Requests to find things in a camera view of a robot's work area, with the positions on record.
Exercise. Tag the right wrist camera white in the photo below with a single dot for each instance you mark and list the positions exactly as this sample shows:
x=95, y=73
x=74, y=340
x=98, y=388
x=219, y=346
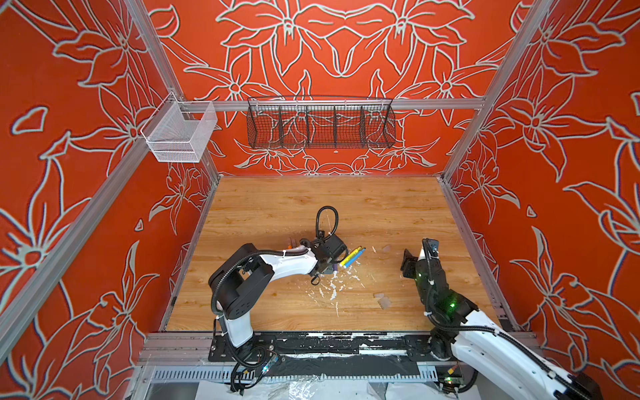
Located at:
x=431, y=248

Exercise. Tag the yellow pen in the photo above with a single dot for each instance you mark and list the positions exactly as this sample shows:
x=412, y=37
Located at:
x=350, y=257

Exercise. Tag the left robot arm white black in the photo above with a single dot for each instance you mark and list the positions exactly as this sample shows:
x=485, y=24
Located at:
x=241, y=281

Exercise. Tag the white cable duct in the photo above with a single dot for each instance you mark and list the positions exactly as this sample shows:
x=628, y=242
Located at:
x=301, y=370

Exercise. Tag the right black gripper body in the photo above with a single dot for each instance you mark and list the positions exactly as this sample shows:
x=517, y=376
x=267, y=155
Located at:
x=422, y=292

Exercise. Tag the black wire basket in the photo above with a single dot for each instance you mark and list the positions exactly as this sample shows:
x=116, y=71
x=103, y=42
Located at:
x=322, y=122

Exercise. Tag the blue pen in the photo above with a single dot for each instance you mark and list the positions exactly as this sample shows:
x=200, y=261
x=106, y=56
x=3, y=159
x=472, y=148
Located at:
x=356, y=258

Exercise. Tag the white wire basket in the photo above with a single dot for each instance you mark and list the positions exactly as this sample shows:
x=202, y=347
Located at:
x=179, y=131

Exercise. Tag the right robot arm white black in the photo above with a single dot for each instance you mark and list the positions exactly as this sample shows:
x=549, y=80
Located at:
x=461, y=330

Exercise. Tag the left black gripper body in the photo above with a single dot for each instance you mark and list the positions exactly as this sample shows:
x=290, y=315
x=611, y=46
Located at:
x=329, y=262

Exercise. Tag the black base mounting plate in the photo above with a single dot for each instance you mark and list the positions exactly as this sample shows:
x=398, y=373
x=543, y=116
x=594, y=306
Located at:
x=414, y=346

